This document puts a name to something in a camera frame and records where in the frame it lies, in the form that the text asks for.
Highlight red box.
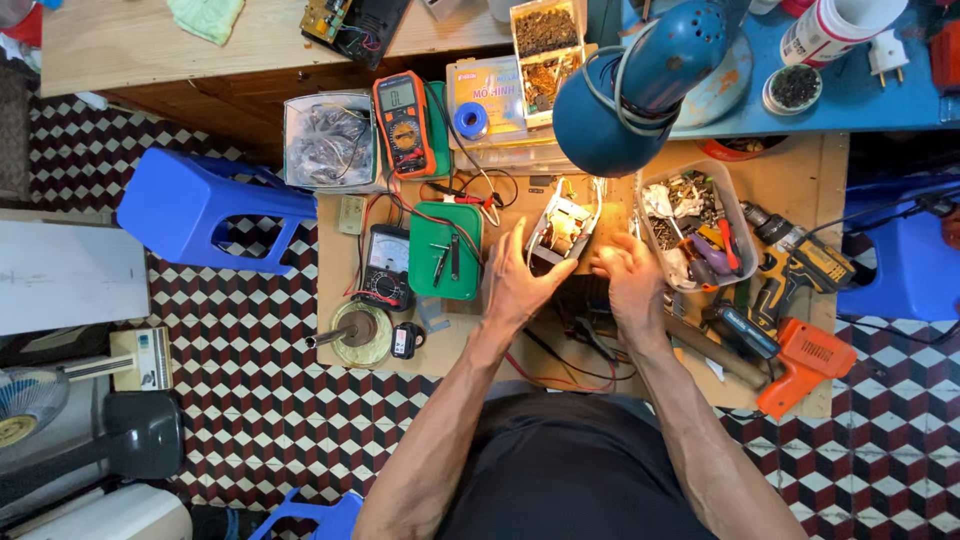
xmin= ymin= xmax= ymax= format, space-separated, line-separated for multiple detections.
xmin=929 ymin=21 xmax=960 ymax=74

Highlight blue plastic stool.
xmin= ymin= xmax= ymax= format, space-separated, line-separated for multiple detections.
xmin=115 ymin=147 xmax=318 ymax=277
xmin=246 ymin=486 xmax=366 ymax=540
xmin=835 ymin=174 xmax=960 ymax=324

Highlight white plug adapter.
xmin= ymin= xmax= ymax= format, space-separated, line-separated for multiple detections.
xmin=867 ymin=29 xmax=910 ymax=88

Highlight person's black shirt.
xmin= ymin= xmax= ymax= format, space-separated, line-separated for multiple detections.
xmin=433 ymin=379 xmax=723 ymax=540

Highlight black analog multimeter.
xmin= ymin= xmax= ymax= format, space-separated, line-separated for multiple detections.
xmin=351 ymin=222 xmax=415 ymax=313

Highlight grey electric fan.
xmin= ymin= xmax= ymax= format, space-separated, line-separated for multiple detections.
xmin=0 ymin=366 xmax=186 ymax=513

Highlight blue table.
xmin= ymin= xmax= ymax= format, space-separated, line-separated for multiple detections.
xmin=621 ymin=0 xmax=960 ymax=142

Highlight white electrical device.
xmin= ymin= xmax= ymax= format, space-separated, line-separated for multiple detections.
xmin=523 ymin=178 xmax=603 ymax=269

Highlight glass dish with metal stand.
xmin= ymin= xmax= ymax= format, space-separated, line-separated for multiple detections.
xmin=303 ymin=299 xmax=394 ymax=371

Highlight black pliers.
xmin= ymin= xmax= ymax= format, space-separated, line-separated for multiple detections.
xmin=561 ymin=313 xmax=625 ymax=365

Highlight white appliance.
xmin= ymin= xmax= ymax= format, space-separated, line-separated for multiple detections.
xmin=0 ymin=482 xmax=194 ymax=540

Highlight small black tester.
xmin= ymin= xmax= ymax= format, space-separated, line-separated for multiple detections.
xmin=390 ymin=321 xmax=427 ymax=360

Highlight clear plastic organiser box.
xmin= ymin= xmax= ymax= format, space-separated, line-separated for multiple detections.
xmin=450 ymin=139 xmax=588 ymax=177

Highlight black case with circuit board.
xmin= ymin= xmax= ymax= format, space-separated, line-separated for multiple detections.
xmin=299 ymin=0 xmax=413 ymax=72

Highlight white tube with red print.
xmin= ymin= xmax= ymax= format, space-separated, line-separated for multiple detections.
xmin=779 ymin=0 xmax=910 ymax=69

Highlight wooden desk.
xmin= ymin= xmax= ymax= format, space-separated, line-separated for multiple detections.
xmin=39 ymin=0 xmax=520 ymax=147

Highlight white board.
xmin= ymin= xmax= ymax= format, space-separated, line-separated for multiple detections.
xmin=0 ymin=219 xmax=152 ymax=337

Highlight compartment box of screws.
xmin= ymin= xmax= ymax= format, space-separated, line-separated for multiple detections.
xmin=509 ymin=0 xmax=588 ymax=129

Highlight clear container of black parts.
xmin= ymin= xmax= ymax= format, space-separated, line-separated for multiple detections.
xmin=282 ymin=90 xmax=381 ymax=193

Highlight yellow black cordless drill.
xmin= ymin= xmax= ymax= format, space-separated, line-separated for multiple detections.
xmin=738 ymin=200 xmax=858 ymax=340

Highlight green cloth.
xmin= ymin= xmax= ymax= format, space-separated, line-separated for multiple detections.
xmin=165 ymin=0 xmax=247 ymax=48

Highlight blue wire spool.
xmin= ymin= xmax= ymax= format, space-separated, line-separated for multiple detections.
xmin=454 ymin=102 xmax=491 ymax=142

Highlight clear bin of tools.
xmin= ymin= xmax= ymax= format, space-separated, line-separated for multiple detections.
xmin=634 ymin=158 xmax=760 ymax=294

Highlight orange bowl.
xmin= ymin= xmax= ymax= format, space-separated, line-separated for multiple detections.
xmin=695 ymin=135 xmax=790 ymax=163

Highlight black tweezers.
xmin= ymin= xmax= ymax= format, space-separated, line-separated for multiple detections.
xmin=429 ymin=241 xmax=452 ymax=289

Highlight clear box with yellow label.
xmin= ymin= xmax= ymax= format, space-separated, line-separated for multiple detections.
xmin=445 ymin=55 xmax=528 ymax=148

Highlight person's right hand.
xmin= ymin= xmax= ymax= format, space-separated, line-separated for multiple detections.
xmin=588 ymin=231 xmax=669 ymax=348

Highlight red wire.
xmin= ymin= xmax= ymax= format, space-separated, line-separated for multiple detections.
xmin=501 ymin=351 xmax=618 ymax=396

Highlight blue desk lamp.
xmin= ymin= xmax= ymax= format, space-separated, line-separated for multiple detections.
xmin=552 ymin=0 xmax=754 ymax=180

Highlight round tin of screws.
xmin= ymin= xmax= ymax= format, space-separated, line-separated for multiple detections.
xmin=762 ymin=63 xmax=825 ymax=117

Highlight green plastic case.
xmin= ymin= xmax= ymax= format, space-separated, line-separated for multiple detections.
xmin=423 ymin=80 xmax=453 ymax=180

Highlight orange digital multimeter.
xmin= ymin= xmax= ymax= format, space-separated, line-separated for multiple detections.
xmin=372 ymin=70 xmax=438 ymax=180

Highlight person's left hand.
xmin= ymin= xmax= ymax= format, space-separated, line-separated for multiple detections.
xmin=483 ymin=216 xmax=580 ymax=336

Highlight green plastic tray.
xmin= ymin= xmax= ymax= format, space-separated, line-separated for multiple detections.
xmin=408 ymin=200 xmax=484 ymax=302

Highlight white hand brush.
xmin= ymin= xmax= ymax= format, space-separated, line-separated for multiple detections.
xmin=58 ymin=325 xmax=174 ymax=393

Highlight blue cordless screwdriver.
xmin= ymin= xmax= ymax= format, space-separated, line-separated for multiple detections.
xmin=700 ymin=299 xmax=783 ymax=362

